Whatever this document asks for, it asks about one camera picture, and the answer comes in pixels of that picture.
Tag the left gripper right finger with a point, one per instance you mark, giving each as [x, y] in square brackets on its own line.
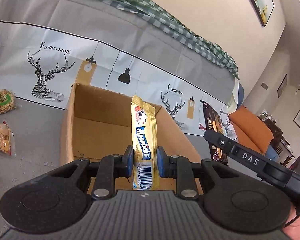
[180, 169]

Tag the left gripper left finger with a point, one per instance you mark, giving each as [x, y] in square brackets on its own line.
[107, 170]

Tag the yellow Alpenliebe candy pack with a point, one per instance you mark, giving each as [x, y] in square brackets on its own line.
[144, 139]

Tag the dark brown chocolate pack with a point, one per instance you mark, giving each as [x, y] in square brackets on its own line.
[212, 122]

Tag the clear bag of biscuits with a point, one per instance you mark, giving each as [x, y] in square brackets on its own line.
[6, 139]

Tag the round green peanut snack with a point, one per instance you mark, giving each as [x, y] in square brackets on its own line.
[7, 101]

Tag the person's right hand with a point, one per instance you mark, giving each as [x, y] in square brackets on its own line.
[293, 230]

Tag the dark wooden side cabinet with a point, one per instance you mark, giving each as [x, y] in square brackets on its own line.
[284, 153]

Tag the open cardboard box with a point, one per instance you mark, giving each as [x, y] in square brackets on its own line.
[97, 123]

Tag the orange cushion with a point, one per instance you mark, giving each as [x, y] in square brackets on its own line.
[250, 130]

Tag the deer print sofa cover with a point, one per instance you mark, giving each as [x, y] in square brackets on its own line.
[48, 45]

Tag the green checkered cloth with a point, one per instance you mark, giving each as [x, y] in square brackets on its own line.
[154, 14]

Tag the small dark wall frame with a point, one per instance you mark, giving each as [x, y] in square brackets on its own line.
[282, 86]

